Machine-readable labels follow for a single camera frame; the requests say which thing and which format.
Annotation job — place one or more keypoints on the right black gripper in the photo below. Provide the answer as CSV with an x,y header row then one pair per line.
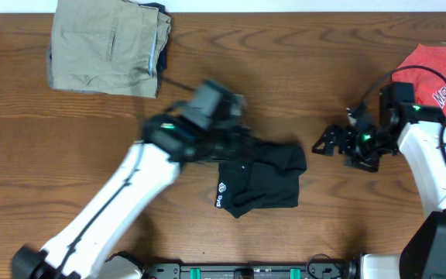
x,y
345,133

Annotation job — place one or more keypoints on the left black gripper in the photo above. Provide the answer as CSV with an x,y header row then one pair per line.
x,y
237,142

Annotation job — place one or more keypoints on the black athletic pants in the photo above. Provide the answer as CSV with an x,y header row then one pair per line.
x,y
269,180

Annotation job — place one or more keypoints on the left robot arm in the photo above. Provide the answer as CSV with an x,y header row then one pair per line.
x,y
150,166

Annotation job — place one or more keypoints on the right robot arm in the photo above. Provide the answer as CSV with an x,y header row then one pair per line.
x,y
418,133

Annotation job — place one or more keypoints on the folded dark navy garment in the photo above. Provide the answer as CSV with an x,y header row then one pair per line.
x,y
158,58

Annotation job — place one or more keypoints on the folded khaki pants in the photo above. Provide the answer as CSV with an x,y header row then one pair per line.
x,y
102,46

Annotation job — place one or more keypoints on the grey folded garment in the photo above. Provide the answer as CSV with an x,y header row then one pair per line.
x,y
49,70

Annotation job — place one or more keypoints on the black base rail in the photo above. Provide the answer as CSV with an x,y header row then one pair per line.
x,y
318,266

